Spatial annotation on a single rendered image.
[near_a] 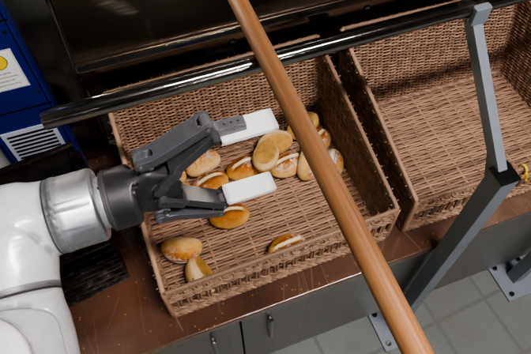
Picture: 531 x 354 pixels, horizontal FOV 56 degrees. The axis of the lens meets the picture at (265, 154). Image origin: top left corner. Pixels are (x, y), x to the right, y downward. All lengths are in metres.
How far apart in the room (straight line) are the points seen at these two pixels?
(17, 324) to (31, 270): 0.06
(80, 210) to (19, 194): 0.07
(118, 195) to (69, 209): 0.05
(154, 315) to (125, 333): 0.07
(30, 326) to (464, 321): 1.56
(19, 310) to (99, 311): 0.68
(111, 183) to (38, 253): 0.11
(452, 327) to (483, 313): 0.13
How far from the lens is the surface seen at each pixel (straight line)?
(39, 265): 0.60
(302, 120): 0.66
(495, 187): 1.01
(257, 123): 0.57
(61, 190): 0.60
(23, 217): 0.60
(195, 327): 1.19
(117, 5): 1.12
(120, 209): 0.59
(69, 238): 0.60
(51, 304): 0.60
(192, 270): 1.16
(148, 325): 1.21
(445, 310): 1.90
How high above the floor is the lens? 1.72
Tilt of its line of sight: 55 degrees down
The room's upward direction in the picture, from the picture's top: straight up
